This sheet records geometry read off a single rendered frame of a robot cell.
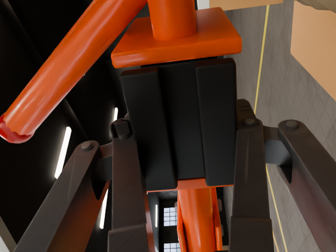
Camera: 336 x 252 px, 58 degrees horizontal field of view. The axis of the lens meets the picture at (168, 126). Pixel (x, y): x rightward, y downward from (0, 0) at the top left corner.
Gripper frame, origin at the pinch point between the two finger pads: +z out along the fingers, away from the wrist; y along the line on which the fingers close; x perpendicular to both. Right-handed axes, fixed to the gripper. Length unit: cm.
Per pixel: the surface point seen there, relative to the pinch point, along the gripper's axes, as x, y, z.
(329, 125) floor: -133, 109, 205
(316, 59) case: -2.0, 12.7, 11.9
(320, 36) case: 0.4, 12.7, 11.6
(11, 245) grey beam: -227, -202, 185
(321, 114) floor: -133, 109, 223
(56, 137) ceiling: -283, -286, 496
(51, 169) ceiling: -317, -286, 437
